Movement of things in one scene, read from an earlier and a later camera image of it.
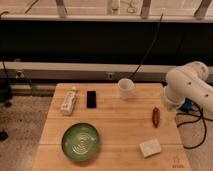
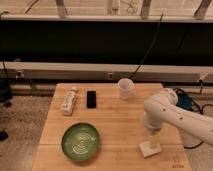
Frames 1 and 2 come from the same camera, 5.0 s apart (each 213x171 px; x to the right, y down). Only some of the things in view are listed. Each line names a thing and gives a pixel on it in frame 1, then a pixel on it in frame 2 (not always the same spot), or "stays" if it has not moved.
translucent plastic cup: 125,86 stays
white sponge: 150,147 stays
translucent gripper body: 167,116 -> 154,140
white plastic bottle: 68,104 stays
